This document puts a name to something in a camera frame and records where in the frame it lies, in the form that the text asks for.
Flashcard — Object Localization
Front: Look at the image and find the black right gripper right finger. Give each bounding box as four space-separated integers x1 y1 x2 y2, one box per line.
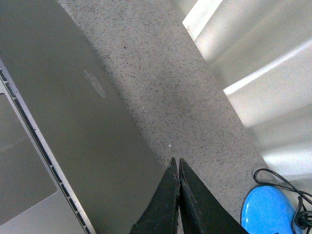
179 158 247 234

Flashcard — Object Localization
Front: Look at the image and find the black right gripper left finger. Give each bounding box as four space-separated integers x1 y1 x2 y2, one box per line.
130 158 179 234

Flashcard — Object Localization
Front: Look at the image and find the grey laptop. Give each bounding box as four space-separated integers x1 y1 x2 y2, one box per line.
0 0 163 234

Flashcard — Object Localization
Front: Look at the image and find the blue lamp base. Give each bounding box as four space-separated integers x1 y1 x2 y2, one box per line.
240 186 295 234

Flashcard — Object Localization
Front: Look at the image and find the black power cable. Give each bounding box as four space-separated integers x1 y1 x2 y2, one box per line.
253 168 312 230

